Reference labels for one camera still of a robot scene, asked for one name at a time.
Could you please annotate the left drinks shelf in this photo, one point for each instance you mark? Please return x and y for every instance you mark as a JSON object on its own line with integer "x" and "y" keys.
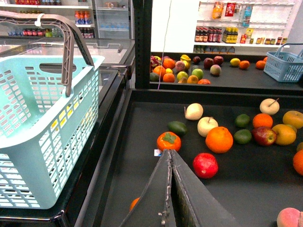
{"x": 47, "y": 18}

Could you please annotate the large orange centre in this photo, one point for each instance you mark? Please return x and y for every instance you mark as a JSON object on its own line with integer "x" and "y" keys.
{"x": 298, "y": 162}

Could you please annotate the yellow orange fruit centre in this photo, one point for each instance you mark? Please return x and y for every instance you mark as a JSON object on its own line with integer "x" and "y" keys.
{"x": 285, "y": 135}

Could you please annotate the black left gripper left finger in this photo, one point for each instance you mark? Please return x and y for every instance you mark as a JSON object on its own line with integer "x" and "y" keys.
{"x": 154, "y": 208}

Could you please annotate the red yellow apple centre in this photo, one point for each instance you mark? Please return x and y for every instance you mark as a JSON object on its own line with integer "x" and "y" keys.
{"x": 264, "y": 136}

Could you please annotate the yellow orange fruit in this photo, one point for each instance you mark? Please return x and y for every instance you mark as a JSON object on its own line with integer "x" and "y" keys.
{"x": 294, "y": 118}
{"x": 285, "y": 135}

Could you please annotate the pale peach fruit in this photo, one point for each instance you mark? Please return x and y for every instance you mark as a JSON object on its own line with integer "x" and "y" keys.
{"x": 290, "y": 217}

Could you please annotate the dark avocado left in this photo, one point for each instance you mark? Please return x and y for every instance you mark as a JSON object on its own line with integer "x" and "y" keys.
{"x": 178, "y": 128}

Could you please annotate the small orange back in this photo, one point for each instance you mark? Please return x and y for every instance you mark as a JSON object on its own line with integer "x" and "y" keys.
{"x": 262, "y": 119}

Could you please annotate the mint green shopping basket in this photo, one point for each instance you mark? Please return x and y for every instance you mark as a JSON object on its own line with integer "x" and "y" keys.
{"x": 35, "y": 162}

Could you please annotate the white wall goods shelf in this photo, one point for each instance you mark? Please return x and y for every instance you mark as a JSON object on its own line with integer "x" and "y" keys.
{"x": 224, "y": 24}

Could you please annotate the blue plastic basket far shelf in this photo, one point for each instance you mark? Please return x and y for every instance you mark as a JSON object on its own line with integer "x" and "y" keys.
{"x": 284, "y": 66}

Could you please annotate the red pomegranate fruit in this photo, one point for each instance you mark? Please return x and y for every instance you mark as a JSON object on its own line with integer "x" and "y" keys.
{"x": 205, "y": 165}

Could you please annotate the brown kiwi lower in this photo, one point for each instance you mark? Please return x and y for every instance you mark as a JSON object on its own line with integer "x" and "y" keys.
{"x": 299, "y": 146}

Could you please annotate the green lime centre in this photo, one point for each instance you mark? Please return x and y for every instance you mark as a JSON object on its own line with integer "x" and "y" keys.
{"x": 242, "y": 136}

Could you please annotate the orange persimmon fruit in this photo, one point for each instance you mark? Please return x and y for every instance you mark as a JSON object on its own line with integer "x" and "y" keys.
{"x": 168, "y": 140}

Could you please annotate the glass top freezer chest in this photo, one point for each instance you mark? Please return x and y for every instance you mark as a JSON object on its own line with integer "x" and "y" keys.
{"x": 35, "y": 73}

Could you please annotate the yellow orange fruit back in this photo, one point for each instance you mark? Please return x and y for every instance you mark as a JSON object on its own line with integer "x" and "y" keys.
{"x": 294, "y": 118}

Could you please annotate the white round pear back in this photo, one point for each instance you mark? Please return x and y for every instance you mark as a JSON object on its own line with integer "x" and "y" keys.
{"x": 269, "y": 106}

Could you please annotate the large orange left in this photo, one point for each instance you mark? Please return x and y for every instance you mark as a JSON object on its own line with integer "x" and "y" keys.
{"x": 219, "y": 140}

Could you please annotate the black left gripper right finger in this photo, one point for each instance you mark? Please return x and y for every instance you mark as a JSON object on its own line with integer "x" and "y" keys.
{"x": 194, "y": 205}

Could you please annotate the large orange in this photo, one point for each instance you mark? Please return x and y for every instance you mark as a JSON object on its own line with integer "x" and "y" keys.
{"x": 298, "y": 162}
{"x": 219, "y": 140}

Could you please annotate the yellow lemon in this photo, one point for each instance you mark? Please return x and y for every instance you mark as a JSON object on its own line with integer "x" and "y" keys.
{"x": 64, "y": 116}

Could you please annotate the green lime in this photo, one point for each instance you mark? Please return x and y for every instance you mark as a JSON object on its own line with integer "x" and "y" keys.
{"x": 242, "y": 120}
{"x": 242, "y": 136}

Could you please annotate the green lime upper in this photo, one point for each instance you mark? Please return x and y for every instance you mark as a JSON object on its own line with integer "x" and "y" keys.
{"x": 242, "y": 120}

